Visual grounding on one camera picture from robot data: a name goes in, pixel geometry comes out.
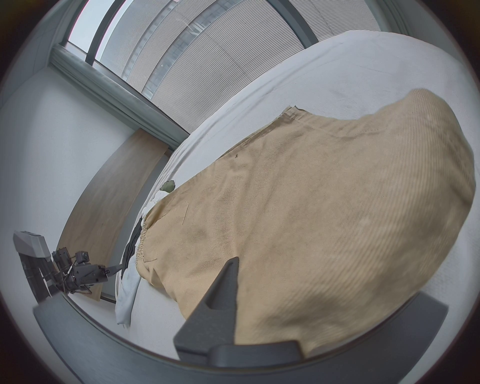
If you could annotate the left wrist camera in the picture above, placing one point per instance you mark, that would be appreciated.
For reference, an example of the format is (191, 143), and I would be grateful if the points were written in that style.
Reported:
(82, 257)

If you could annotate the pale grey garment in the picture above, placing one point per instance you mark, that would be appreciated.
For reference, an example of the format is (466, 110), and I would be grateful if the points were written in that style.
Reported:
(125, 300)

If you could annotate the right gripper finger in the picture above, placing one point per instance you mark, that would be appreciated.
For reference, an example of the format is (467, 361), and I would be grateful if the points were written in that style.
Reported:
(213, 322)

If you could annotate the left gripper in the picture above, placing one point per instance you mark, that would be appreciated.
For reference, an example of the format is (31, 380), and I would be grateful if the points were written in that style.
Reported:
(90, 273)

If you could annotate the olive green garment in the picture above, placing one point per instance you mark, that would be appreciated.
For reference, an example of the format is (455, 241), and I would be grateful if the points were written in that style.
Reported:
(167, 186)

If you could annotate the tan shorts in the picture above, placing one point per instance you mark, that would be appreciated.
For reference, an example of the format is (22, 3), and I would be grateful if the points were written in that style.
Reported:
(318, 225)

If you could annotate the cream white garment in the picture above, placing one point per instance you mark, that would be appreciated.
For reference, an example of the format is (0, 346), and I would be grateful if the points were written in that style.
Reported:
(155, 200)

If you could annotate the bed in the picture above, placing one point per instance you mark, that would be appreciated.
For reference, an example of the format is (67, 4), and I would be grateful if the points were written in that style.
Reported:
(337, 63)

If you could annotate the black garment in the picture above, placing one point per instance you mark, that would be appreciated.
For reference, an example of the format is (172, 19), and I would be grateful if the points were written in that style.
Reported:
(131, 243)

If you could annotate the window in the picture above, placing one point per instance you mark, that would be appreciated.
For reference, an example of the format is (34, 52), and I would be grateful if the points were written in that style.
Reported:
(210, 48)

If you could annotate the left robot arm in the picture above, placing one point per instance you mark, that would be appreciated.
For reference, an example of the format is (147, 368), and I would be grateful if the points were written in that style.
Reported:
(32, 243)

